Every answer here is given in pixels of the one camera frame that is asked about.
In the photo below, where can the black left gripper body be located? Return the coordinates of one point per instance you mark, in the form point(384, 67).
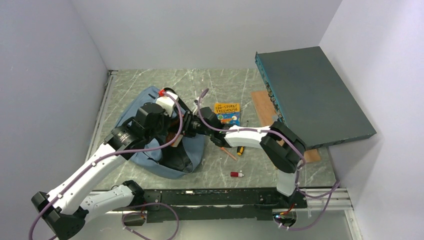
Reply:
point(167, 119)

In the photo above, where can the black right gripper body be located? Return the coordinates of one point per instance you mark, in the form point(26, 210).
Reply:
point(192, 125)

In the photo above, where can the blue student backpack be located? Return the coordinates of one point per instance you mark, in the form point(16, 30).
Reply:
point(169, 162)

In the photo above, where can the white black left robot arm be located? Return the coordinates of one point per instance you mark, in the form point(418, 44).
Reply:
point(68, 207)

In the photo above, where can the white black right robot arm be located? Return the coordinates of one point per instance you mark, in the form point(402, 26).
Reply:
point(282, 146)

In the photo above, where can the orange pencil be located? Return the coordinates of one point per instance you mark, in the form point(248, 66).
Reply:
point(229, 154)

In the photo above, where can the orange blue Treehouse book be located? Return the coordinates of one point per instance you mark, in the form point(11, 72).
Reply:
point(228, 113)

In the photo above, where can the yellow black screwdriver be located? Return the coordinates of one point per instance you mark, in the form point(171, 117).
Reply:
point(240, 150)

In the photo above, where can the small red white tube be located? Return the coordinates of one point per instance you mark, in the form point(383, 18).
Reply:
point(235, 174)

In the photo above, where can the brown wooden board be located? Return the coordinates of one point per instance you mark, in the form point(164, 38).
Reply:
point(267, 115)

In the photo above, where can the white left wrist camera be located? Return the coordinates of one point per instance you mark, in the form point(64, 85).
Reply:
point(167, 100)

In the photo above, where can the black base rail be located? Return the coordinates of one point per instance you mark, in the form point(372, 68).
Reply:
point(259, 203)

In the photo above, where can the dark teal network switch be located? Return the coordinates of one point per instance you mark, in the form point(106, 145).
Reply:
point(311, 99)

